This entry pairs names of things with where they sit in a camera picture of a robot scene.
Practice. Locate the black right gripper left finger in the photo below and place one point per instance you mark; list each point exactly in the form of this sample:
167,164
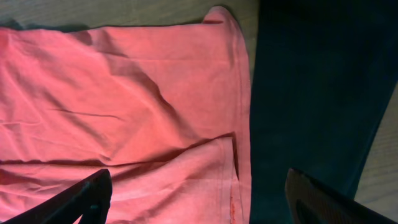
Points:
87,202

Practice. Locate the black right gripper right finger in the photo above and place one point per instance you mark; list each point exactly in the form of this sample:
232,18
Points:
312,202

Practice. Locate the red orange t-shirt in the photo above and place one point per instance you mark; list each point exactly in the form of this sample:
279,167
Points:
164,109

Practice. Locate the black garment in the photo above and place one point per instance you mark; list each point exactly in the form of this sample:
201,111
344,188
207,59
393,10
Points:
325,71

